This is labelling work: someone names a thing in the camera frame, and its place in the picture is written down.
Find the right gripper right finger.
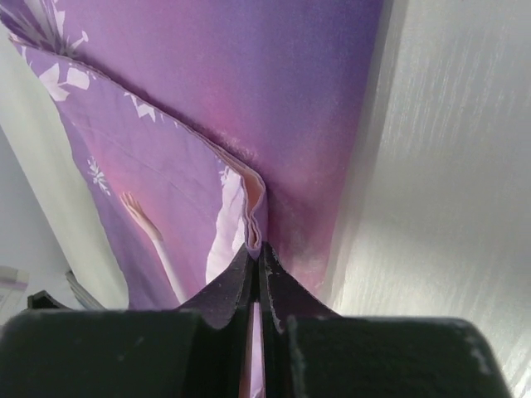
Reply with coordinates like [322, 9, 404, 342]
[257, 244, 510, 397]

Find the purple printed placemat cloth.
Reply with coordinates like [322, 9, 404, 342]
[1, 1, 383, 397]

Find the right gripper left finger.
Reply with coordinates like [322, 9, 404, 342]
[1, 250, 254, 397]

